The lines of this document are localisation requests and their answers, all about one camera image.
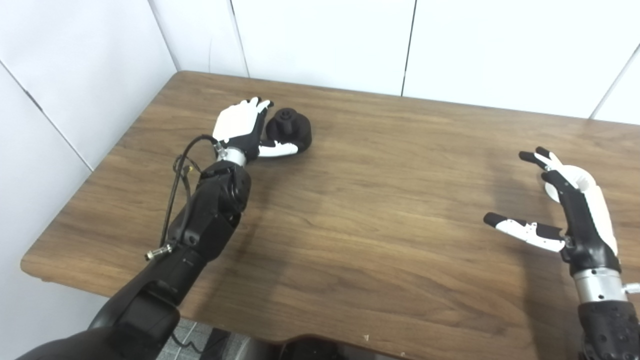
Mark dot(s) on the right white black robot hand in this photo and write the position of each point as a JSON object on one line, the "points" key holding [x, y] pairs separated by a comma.
{"points": [[585, 230]]}

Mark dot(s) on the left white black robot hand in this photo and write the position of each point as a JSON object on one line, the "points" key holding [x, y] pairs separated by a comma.
{"points": [[237, 122]]}

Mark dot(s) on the round black plastic part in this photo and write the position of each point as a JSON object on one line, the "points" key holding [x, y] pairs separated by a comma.
{"points": [[292, 130]]}

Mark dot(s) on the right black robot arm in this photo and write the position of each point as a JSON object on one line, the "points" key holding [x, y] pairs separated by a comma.
{"points": [[607, 325]]}

